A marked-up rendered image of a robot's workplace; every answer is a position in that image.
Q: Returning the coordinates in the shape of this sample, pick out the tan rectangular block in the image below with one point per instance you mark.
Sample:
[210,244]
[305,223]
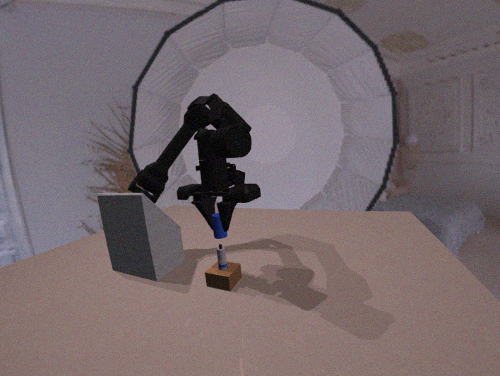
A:
[223,279]

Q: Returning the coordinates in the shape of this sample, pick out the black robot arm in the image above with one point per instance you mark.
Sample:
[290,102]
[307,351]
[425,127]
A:
[231,140]

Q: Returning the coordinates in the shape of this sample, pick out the grey marker with blue band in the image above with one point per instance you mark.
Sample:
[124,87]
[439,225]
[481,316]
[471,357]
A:
[222,261]

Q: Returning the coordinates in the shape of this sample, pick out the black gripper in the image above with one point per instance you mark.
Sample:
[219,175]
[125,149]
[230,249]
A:
[215,183]

